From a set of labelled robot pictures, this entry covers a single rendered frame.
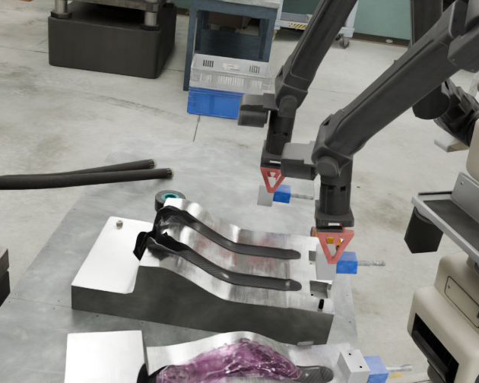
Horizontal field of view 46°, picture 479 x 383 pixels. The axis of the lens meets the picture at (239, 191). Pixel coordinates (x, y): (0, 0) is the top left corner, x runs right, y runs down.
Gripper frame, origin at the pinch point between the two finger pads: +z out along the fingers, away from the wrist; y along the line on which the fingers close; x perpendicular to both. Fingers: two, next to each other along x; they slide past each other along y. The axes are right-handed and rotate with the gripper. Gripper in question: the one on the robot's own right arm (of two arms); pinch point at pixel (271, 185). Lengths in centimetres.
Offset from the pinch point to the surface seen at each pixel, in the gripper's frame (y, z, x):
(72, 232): 10.4, 14.6, -44.7
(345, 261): 30.7, -2.1, 14.8
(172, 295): 36.0, 7.7, -16.4
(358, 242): -137, 97, 55
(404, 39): -629, 91, 163
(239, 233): 12.5, 6.9, -5.7
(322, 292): 26.6, 9.0, 12.7
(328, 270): 31.4, 0.0, 12.0
